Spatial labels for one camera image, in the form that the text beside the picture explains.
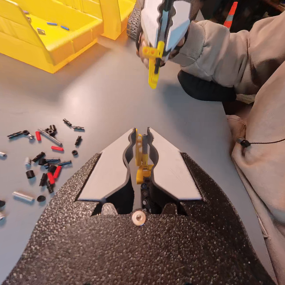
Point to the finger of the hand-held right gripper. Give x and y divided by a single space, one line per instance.
178 20
151 18

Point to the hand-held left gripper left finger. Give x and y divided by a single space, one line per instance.
107 178

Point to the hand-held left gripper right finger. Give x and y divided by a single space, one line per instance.
173 178

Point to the yellow tracked toy robot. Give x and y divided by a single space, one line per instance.
132 22

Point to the yellow black toy joint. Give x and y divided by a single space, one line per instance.
142 160

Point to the yellow toy arm beam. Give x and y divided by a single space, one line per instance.
153 67

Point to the pile of small pins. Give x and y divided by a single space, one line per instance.
40 160

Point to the yellow parts tray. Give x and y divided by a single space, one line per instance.
116 18
53 40

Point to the person's right forearm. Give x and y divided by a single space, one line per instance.
213 49

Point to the person's right hand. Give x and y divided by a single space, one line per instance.
143 57

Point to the orange traffic cone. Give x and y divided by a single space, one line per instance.
230 13

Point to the blue toy pin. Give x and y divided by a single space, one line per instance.
65 27
52 23

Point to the person's beige jacket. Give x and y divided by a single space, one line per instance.
262 169

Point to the small grey connector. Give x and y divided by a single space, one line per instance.
41 31

